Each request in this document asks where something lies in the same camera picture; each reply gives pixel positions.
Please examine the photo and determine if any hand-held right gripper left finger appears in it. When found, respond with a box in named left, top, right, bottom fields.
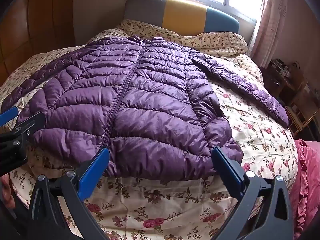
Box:
left=27, top=147, right=110, bottom=240

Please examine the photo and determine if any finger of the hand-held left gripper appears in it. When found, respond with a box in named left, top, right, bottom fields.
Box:
left=0, top=106, right=18, bottom=128
left=10, top=112, right=47, bottom=144

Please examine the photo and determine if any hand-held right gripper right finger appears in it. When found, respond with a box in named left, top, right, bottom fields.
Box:
left=211, top=146, right=294, bottom=240

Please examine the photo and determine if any purple quilted down jacket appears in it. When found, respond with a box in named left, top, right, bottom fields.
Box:
left=1, top=35, right=289, bottom=182

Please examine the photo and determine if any person's left hand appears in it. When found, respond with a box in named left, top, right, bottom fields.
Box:
left=0, top=174, right=16, bottom=210

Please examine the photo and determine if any large-flowered cream quilt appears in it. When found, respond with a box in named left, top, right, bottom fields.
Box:
left=0, top=46, right=299, bottom=240

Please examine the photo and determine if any pink ruffled cloth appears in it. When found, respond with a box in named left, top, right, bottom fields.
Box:
left=289, top=139, right=320, bottom=240

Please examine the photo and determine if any wooden chair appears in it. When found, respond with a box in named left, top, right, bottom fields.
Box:
left=285, top=100, right=320, bottom=135

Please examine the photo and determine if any wooden wardrobe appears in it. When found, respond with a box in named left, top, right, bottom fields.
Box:
left=0, top=0, right=75, bottom=85

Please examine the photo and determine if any cluttered wooden bedside desk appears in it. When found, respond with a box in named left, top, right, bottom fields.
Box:
left=262, top=59, right=310, bottom=105

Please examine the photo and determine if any small-flowered cream duvet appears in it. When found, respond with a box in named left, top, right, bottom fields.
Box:
left=114, top=19, right=248, bottom=55

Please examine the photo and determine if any grey yellow blue headboard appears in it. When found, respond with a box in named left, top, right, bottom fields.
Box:
left=124, top=0, right=240, bottom=34

